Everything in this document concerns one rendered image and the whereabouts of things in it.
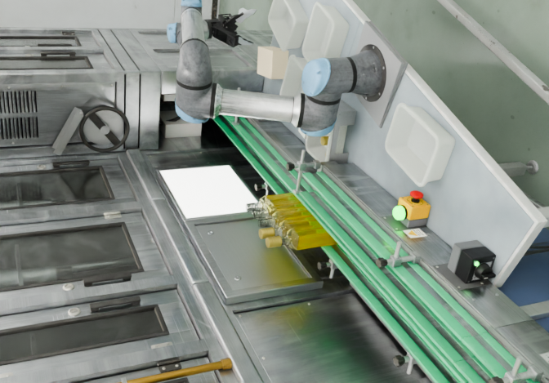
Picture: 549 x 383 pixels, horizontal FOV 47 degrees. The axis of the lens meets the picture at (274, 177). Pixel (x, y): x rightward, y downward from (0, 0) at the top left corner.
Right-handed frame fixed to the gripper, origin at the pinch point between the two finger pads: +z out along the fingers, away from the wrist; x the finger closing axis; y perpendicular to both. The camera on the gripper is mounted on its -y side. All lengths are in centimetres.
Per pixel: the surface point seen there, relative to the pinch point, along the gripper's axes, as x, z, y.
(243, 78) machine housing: 35.7, 2.9, 17.7
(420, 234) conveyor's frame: 8, 11, -114
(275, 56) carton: 14.7, 10.2, 0.3
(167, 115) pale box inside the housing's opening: 63, -29, 34
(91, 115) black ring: 40, -67, 10
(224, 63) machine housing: 34.9, -1.9, 31.3
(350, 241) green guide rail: 19, -4, -102
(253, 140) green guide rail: 39.7, -5.7, -21.9
